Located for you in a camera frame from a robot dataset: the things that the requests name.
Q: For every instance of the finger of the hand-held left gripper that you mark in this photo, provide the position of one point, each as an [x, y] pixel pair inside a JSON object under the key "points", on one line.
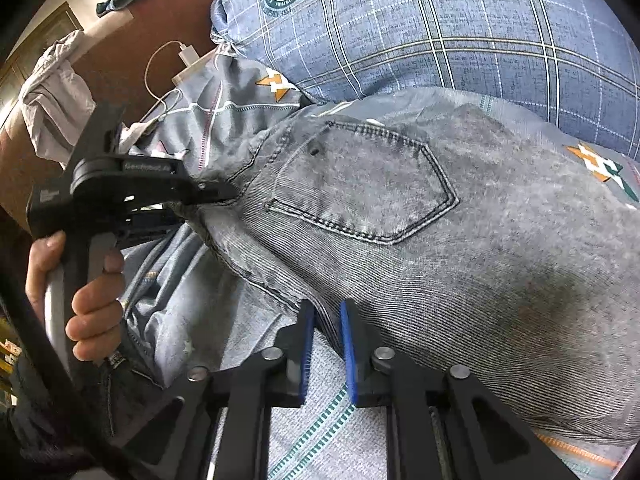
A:
{"points": [[210, 191], [150, 225]]}

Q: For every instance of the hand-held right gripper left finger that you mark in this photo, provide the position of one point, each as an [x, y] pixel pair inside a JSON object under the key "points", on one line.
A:
{"points": [[306, 355]]}

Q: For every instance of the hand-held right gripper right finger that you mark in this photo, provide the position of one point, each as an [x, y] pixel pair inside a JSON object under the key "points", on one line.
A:
{"points": [[348, 360]]}

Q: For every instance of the grey denim pants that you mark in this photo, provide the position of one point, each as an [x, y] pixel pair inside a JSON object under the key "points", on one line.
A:
{"points": [[425, 240]]}

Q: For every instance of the person's left hand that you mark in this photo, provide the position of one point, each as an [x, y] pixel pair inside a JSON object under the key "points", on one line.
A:
{"points": [[95, 310]]}

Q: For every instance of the grey patterned bed sheet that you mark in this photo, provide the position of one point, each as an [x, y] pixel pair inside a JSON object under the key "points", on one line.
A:
{"points": [[320, 430]]}

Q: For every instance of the blue denim cloth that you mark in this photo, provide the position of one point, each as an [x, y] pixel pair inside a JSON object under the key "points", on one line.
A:
{"points": [[165, 300]]}

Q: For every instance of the light grey cloth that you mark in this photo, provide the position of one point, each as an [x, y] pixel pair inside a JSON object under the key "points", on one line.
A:
{"points": [[55, 95]]}

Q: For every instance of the beige power bank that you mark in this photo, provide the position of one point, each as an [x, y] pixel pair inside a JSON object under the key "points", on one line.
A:
{"points": [[192, 71]]}

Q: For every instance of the white charger plug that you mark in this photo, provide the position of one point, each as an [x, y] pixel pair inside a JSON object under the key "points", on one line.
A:
{"points": [[186, 55]]}

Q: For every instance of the brown headboard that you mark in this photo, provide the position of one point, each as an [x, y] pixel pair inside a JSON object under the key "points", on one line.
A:
{"points": [[125, 40]]}

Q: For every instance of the wooden door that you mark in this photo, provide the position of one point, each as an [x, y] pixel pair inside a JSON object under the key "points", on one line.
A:
{"points": [[40, 40]]}

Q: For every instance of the blue plaid pillow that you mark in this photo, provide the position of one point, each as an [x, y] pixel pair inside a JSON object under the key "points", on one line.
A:
{"points": [[425, 30]]}

